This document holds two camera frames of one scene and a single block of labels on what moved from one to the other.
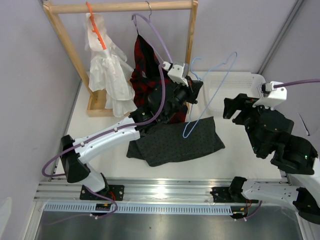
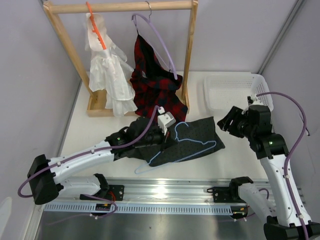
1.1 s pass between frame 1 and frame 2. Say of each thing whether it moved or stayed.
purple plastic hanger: stayed
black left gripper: moved
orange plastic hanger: stayed
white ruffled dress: stayed
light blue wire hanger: moved
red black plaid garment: stayed
